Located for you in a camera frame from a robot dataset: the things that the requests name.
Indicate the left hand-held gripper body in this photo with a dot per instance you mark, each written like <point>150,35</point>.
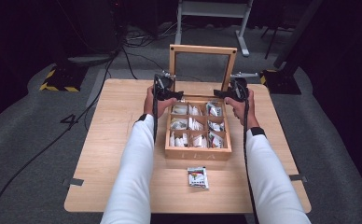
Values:
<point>162,85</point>

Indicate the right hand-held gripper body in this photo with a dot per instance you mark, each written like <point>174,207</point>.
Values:
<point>239,88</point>

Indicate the wooden tea box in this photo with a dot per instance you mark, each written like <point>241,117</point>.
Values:
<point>197,153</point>

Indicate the colourful printed tea packet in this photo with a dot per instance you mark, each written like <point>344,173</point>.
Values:
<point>198,178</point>

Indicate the person's left hand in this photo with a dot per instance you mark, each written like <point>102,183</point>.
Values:
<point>157,107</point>

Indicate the person's right hand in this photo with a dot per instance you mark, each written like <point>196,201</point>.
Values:
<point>244,110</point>

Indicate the group of tea packets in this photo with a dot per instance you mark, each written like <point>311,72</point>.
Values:
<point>196,124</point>

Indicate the black yellow striped stand base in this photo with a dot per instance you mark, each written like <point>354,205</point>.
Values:
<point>281,82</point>
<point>64,79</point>

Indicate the black tripod legs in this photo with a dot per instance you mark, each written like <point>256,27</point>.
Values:
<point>271,43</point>

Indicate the grey tape strip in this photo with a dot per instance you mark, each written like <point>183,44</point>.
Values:
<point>76,182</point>
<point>298,178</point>

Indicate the dark slanted metal post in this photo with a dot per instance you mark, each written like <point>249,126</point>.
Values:
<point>297,31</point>

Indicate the white metal stand frame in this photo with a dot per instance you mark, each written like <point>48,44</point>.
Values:
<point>211,9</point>

